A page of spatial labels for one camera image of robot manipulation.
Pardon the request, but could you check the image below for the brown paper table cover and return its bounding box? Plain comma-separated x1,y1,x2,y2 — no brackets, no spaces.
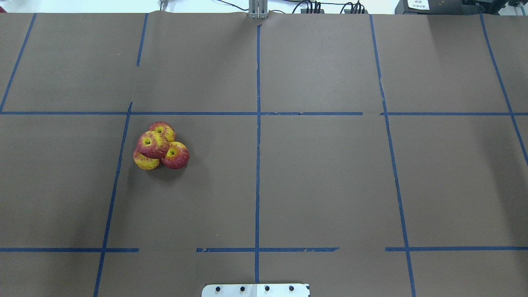
1,11,527,297

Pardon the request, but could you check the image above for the left yellow red apple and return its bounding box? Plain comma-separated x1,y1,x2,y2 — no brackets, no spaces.
133,150,162,171

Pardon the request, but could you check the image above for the right red apple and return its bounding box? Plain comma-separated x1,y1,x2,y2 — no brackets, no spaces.
161,141,190,170

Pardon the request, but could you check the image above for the black cable connector left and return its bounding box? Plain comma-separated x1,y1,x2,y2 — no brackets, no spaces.
295,0,324,14

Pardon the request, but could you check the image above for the top red yellow apple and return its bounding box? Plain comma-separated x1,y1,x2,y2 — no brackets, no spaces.
149,121,177,142

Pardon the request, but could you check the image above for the lone red yellow apple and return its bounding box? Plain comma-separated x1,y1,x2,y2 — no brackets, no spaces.
135,130,170,159

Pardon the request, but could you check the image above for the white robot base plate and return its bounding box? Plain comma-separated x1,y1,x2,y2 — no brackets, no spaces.
201,283,311,297

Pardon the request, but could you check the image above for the black box with label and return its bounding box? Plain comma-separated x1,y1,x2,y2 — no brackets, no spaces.
394,0,479,15

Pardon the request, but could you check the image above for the grey aluminium post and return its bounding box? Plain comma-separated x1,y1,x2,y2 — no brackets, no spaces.
247,0,269,19

